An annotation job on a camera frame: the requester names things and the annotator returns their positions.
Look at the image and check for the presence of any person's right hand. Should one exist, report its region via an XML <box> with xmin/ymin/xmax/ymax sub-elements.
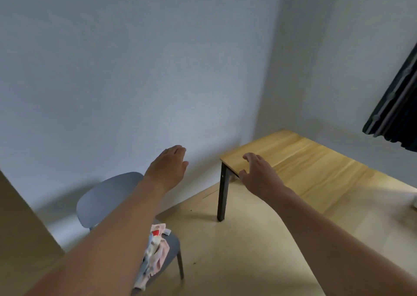
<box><xmin>238</xmin><ymin>152</ymin><xmax>287</xmax><ymax>205</ymax></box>

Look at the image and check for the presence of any wide dark curtain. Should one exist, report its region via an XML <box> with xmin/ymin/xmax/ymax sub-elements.
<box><xmin>362</xmin><ymin>42</ymin><xmax>417</xmax><ymax>152</ymax></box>

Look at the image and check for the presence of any person's left forearm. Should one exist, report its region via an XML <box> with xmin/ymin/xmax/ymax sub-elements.
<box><xmin>26</xmin><ymin>178</ymin><xmax>170</xmax><ymax>296</ymax></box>

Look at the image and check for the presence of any pink towel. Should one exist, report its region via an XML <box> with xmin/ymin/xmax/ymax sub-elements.
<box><xmin>132</xmin><ymin>223</ymin><xmax>172</xmax><ymax>292</ymax></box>

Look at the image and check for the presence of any grey plastic chair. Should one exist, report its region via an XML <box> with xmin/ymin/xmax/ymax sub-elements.
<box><xmin>76</xmin><ymin>172</ymin><xmax>185</xmax><ymax>296</ymax></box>

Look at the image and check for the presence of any person's right forearm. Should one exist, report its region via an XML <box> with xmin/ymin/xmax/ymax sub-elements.
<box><xmin>267</xmin><ymin>187</ymin><xmax>417</xmax><ymax>296</ymax></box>

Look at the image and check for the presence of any person's left hand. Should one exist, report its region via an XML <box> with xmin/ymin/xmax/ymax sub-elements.
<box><xmin>143</xmin><ymin>145</ymin><xmax>189</xmax><ymax>194</ymax></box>

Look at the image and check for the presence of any tan wooden panel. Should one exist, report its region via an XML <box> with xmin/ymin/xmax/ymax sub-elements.
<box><xmin>0</xmin><ymin>168</ymin><xmax>66</xmax><ymax>296</ymax></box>

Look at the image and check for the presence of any wooden table with black legs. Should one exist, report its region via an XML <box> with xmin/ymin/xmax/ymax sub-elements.
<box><xmin>216</xmin><ymin>129</ymin><xmax>417</xmax><ymax>222</ymax></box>

